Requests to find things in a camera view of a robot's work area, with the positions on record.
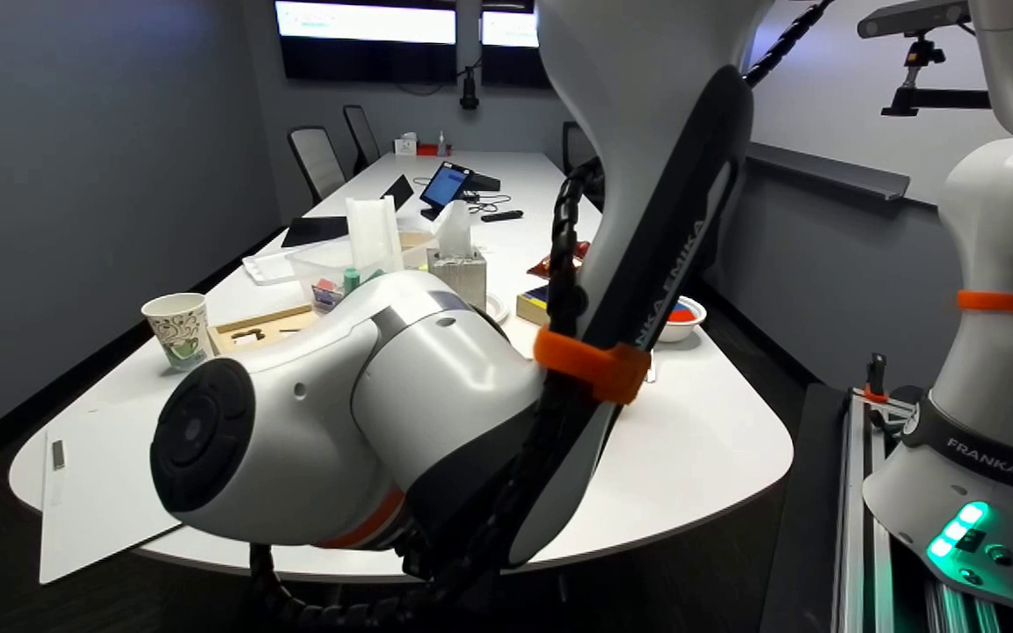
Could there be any orange chips bag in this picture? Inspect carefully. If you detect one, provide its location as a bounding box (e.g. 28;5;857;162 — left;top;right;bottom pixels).
524;238;593;286

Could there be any grey tissue box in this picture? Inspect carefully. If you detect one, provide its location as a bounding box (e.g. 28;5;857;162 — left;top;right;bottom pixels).
428;250;492;308

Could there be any blue-screen tablet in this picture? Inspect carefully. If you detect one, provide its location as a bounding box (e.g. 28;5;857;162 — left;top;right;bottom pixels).
417;160;476;216

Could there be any clear plastic bag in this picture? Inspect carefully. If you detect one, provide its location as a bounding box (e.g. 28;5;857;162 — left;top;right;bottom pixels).
343;194;408;286

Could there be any small black tablet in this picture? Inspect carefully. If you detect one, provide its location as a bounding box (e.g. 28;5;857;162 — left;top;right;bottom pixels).
379;171;417;216

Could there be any clear plastic container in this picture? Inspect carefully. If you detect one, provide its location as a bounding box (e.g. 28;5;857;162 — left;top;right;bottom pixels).
291;246;390;318

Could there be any white bowl of coloured blocks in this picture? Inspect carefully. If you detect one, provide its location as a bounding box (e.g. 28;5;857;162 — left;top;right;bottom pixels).
656;292;712;344

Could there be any black flat laptop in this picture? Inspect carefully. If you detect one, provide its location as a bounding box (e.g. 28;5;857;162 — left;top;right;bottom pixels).
282;216;350;250

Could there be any hanging black microphone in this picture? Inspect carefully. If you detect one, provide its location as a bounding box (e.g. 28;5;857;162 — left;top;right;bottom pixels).
454;0;486;115

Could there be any white paper sheet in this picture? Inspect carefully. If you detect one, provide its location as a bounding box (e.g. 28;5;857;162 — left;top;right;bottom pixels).
240;250;299;289

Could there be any wooden shape sorter box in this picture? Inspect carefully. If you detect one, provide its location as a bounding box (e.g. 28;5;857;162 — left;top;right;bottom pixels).
212;307;322;357

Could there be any patterned paper cup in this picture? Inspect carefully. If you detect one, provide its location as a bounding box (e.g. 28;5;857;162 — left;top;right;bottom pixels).
137;292;217;372

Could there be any black red-tipped knob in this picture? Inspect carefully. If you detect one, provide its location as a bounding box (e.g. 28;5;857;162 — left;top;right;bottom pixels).
865;348;893;406

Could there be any white flat board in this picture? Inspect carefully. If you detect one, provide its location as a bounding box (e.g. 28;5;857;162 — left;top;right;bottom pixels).
36;396;200;591

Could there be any wall monitor screen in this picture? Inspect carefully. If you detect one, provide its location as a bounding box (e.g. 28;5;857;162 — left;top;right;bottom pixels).
271;0;546;89

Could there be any grey wall ledge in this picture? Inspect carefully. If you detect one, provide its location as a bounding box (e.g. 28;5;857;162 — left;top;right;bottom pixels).
749;137;916;203

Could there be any aluminium rail frame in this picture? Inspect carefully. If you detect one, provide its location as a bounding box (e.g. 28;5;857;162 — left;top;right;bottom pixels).
831;382;1001;633

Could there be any black camera clamp arm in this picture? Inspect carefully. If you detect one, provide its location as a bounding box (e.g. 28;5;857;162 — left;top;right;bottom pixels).
880;33;995;120

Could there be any grey mounted camera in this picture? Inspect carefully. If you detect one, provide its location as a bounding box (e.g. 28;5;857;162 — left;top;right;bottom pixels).
855;0;975;44

